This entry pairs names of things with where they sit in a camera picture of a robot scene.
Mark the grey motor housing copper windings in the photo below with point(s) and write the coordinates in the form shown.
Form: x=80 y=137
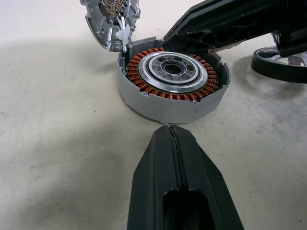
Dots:
x=168 y=110

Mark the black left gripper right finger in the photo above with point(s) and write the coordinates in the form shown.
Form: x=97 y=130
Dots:
x=204 y=177

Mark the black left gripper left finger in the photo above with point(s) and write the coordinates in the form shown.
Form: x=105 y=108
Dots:
x=153 y=182

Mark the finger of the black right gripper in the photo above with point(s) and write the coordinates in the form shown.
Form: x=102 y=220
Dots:
x=227 y=24
x=293 y=40

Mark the silver round motor lid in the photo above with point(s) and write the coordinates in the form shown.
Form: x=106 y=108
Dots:
x=100 y=26

